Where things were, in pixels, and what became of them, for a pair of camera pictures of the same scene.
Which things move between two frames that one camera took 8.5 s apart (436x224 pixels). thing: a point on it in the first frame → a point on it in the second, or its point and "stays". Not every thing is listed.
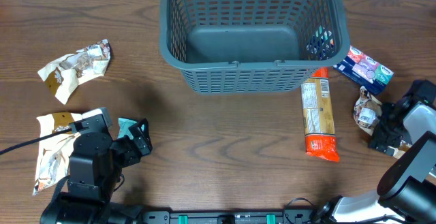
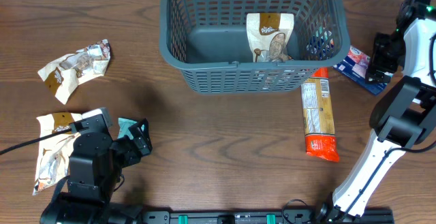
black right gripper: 386,137 → 380,73
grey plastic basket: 253,37 stays
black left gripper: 142,137 stays
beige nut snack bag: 366,114 → 269,35
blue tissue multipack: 360,67 stays
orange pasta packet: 318,115 stays
